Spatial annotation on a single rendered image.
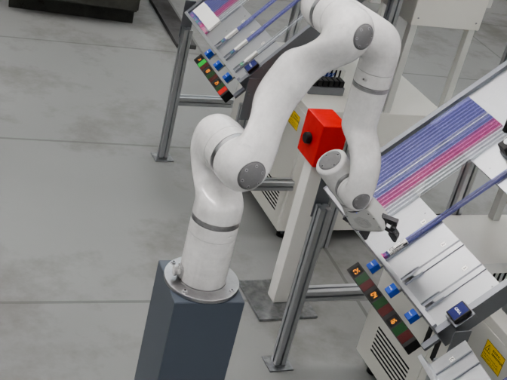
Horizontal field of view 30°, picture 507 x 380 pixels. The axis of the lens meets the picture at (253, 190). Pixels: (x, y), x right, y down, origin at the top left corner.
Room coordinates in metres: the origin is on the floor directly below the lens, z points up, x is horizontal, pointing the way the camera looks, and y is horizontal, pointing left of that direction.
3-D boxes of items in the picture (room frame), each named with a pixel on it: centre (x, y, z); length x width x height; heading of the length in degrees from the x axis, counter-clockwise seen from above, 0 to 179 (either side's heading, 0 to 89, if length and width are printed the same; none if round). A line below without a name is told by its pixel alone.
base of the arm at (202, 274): (1.96, 0.07, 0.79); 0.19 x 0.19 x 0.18
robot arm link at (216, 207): (1.99, 0.09, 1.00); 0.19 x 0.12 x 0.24; 35
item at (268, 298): (2.99, -0.19, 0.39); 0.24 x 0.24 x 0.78; 28
